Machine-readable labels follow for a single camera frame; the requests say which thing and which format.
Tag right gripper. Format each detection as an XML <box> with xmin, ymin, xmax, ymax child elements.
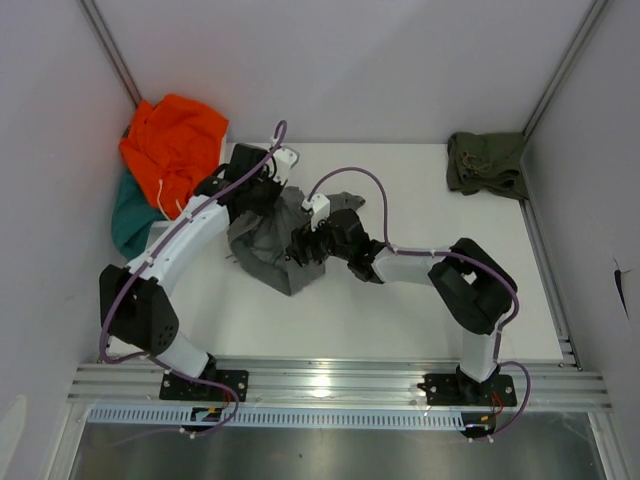
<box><xmin>286</xmin><ymin>210</ymin><xmax>353</xmax><ymax>267</ymax></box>

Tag grey shorts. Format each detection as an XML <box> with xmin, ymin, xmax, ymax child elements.
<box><xmin>225</xmin><ymin>185</ymin><xmax>367</xmax><ymax>298</ymax></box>

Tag olive green shorts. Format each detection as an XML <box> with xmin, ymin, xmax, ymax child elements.
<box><xmin>446</xmin><ymin>132</ymin><xmax>529</xmax><ymax>201</ymax></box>

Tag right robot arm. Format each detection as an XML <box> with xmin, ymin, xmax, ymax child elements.
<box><xmin>286</xmin><ymin>209</ymin><xmax>519</xmax><ymax>404</ymax></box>

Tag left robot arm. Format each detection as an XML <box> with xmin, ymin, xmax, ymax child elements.
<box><xmin>99</xmin><ymin>140</ymin><xmax>300</xmax><ymax>400</ymax></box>

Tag orange shorts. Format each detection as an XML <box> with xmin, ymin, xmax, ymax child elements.
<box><xmin>119</xmin><ymin>94</ymin><xmax>229</xmax><ymax>220</ymax></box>

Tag teal shorts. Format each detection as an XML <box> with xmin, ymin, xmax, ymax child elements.
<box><xmin>111</xmin><ymin>169</ymin><xmax>165</xmax><ymax>260</ymax></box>

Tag white plastic basket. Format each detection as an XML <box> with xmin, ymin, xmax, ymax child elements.
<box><xmin>151</xmin><ymin>135</ymin><xmax>229</xmax><ymax>230</ymax></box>

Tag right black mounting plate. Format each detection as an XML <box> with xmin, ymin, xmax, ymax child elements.
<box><xmin>417</xmin><ymin>372</ymin><xmax>518</xmax><ymax>407</ymax></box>

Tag black mounting plate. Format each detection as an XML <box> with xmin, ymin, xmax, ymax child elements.
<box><xmin>417</xmin><ymin>372</ymin><xmax>518</xmax><ymax>407</ymax></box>
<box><xmin>159</xmin><ymin>369</ymin><xmax>250</xmax><ymax>402</ymax></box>

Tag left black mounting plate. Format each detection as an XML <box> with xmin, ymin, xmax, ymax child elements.
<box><xmin>159</xmin><ymin>369</ymin><xmax>250</xmax><ymax>402</ymax></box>

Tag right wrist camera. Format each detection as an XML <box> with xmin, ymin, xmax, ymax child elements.
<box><xmin>301</xmin><ymin>194</ymin><xmax>331</xmax><ymax>232</ymax></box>

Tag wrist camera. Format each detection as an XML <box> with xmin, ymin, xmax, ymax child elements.
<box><xmin>301</xmin><ymin>194</ymin><xmax>331</xmax><ymax>232</ymax></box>
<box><xmin>266</xmin><ymin>146</ymin><xmax>300</xmax><ymax>185</ymax></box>

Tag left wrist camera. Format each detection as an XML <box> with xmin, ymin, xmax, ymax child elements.
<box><xmin>266</xmin><ymin>146</ymin><xmax>300</xmax><ymax>185</ymax></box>

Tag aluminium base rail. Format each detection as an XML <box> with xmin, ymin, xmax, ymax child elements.
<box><xmin>67</xmin><ymin>357</ymin><xmax>612</xmax><ymax>412</ymax></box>

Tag left aluminium corner post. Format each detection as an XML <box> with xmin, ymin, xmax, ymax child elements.
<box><xmin>77</xmin><ymin>0</ymin><xmax>142</xmax><ymax>108</ymax></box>

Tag aluminium corner post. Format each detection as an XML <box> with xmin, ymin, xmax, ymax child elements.
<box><xmin>77</xmin><ymin>0</ymin><xmax>142</xmax><ymax>108</ymax></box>
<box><xmin>509</xmin><ymin>0</ymin><xmax>614</xmax><ymax>156</ymax></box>

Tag slotted cable duct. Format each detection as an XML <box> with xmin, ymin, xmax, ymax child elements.
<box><xmin>88</xmin><ymin>404</ymin><xmax>465</xmax><ymax>431</ymax></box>

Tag right aluminium corner post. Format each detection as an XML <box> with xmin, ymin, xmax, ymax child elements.
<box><xmin>509</xmin><ymin>0</ymin><xmax>614</xmax><ymax>156</ymax></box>

